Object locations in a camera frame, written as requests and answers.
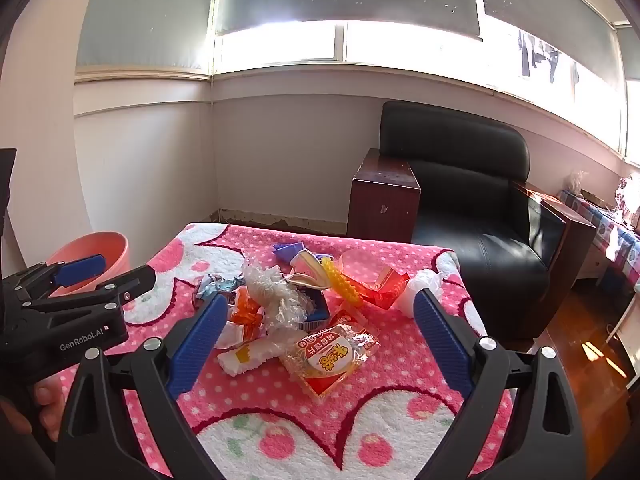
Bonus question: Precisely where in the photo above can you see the red transparent wrapper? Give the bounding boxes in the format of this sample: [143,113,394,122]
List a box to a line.
[367,266,411,310]

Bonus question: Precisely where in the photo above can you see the orange wrapper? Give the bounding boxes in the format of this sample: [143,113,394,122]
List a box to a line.
[232,287,268,331]

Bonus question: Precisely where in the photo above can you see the purple cloth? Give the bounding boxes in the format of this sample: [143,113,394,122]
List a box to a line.
[286,241,321,265]

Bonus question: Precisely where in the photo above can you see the blue silver wrapper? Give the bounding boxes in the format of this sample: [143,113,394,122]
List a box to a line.
[194,274,246,307]

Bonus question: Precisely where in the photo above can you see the pink polka dot printed blanket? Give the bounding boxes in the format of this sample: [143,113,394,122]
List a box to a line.
[60,222,516,480]

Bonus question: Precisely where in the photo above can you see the white desk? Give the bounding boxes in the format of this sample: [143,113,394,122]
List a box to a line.
[575,237,613,283]

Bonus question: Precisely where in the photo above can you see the white plastic bag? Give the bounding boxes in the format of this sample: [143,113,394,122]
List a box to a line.
[397,269,443,316]

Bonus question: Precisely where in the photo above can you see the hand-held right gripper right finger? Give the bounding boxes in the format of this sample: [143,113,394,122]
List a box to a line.
[414,287,586,480]

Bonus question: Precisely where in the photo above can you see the checkered tablecloth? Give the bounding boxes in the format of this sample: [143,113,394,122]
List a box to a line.
[557,187,640,288]

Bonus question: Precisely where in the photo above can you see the pink plastic bucket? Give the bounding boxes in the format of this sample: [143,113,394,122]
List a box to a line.
[45,231,132,298]

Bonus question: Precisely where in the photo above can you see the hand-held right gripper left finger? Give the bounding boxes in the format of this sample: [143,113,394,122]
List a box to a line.
[55,292,236,480]

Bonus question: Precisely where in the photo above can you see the clear crinkled plastic wrapper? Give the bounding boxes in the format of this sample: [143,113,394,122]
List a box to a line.
[242,259,308,333]

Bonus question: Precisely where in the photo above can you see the hanging dark clothes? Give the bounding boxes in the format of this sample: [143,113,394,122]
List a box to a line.
[517,30,581,86]

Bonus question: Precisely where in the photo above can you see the window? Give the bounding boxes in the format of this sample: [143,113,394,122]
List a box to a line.
[212,19,640,167]

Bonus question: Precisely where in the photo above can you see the white beige paper wrapper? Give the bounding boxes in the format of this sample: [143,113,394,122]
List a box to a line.
[291,252,332,292]

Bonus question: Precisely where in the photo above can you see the clear pink plastic cup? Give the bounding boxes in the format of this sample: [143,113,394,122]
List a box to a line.
[339,249,396,286]

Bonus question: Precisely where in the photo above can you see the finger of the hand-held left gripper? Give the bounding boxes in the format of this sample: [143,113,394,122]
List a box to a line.
[22,264,157,314]
[0,254,107,302]

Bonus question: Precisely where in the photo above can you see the white yellow wrapper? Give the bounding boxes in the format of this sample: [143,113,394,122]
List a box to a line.
[217,337,291,377]

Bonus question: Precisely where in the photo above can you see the yellow spiky plastic strip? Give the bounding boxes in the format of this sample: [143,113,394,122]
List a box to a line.
[320,255,363,306]

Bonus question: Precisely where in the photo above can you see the red clear snack packet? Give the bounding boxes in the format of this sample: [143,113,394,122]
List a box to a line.
[279,309,382,401]

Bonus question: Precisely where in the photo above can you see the blue small box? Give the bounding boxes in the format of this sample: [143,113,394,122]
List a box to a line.
[295,287,331,331]

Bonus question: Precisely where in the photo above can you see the black leather armchair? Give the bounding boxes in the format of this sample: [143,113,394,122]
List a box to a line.
[347,101,598,341]

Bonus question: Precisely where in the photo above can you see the person's left hand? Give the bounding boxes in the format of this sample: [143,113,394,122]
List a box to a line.
[0,375,66,441]

